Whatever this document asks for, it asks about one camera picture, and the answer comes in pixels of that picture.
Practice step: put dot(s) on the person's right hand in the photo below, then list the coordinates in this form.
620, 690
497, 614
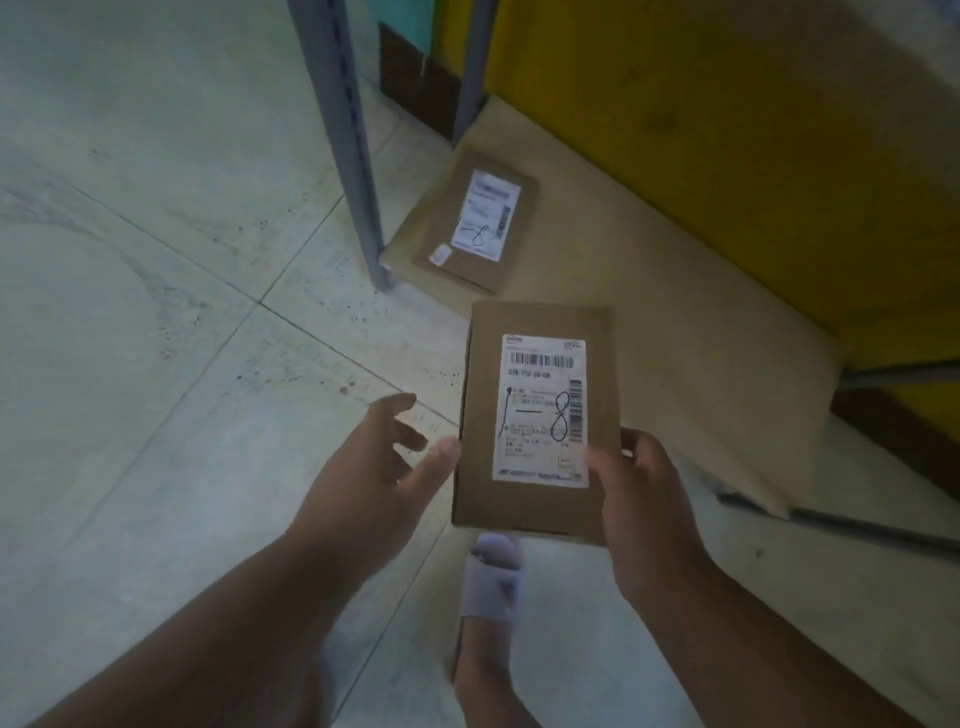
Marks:
649, 525

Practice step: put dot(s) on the person's left hand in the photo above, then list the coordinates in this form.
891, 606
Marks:
352, 502

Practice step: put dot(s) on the person's right thumb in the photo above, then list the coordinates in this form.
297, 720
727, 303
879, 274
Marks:
606, 466

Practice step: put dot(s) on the person's left thumb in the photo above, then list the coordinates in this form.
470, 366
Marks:
433, 469

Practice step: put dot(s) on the brown cardboard parcel white label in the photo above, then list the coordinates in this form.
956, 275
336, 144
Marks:
487, 420
450, 217

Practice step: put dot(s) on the person's right forearm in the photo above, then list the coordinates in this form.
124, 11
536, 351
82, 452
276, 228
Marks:
742, 660

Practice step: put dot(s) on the person's left forearm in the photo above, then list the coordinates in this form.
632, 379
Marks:
217, 645

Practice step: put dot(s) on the white slipper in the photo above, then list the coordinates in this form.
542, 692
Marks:
491, 589

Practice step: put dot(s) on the large flat cardboard sheet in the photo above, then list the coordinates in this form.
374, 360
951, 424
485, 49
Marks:
675, 315

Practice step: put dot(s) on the person's bare foot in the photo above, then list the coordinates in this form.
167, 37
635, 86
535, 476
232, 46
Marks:
484, 675

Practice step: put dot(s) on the yellow panel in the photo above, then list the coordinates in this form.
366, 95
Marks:
750, 127

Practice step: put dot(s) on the grey metal shelf post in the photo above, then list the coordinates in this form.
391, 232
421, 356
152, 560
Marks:
349, 142
472, 67

